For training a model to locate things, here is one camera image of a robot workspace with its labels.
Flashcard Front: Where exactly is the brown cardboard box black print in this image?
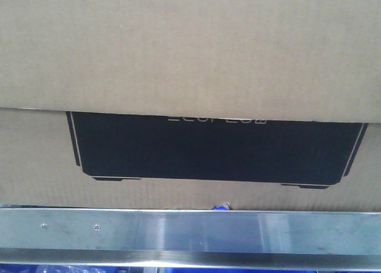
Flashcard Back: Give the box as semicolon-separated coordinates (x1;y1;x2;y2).
1;0;380;212

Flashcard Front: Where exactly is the metal shelf front rail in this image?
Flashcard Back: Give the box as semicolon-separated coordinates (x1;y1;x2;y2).
1;208;380;271

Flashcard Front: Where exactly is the right rail screw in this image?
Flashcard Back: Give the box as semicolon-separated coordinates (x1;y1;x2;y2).
93;224;101;231

